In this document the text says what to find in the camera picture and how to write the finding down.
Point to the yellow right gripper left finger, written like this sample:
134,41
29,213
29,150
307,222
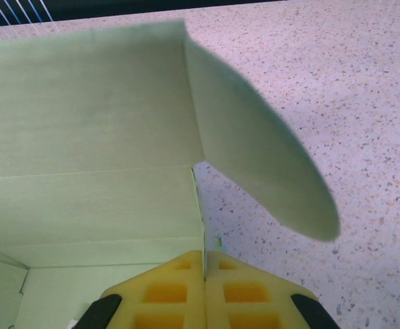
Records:
159,294

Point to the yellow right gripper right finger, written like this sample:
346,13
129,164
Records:
254,294

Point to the light green paper box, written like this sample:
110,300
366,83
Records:
100,137

